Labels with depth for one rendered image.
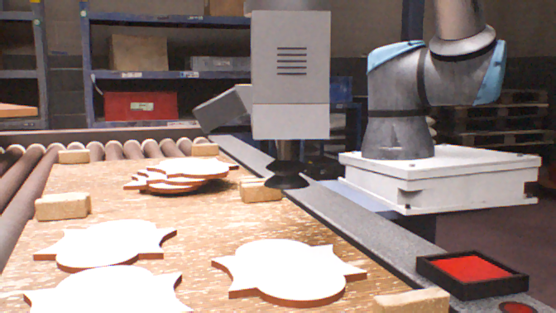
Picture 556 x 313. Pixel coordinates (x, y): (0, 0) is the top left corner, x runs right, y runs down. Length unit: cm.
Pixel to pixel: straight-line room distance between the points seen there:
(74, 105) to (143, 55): 101
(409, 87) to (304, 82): 63
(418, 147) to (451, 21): 25
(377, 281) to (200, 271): 17
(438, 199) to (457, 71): 24
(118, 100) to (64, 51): 92
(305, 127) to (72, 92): 518
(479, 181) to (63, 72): 490
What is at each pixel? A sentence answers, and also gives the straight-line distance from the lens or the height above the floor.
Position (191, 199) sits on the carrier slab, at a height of 94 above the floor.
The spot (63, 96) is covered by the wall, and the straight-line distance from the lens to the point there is 557.
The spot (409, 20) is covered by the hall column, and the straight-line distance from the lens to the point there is 515.
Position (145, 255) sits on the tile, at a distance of 55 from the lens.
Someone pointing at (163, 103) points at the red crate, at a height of 81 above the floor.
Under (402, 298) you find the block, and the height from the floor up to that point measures 96.
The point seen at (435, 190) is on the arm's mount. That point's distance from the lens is 97.
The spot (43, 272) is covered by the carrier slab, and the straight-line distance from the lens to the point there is 55.
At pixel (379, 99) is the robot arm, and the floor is 107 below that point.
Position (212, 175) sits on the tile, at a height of 97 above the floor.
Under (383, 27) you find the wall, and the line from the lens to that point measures 635.
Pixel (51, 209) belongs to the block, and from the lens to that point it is 71.
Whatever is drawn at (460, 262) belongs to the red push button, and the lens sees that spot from 57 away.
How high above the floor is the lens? 113
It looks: 10 degrees down
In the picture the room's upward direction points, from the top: straight up
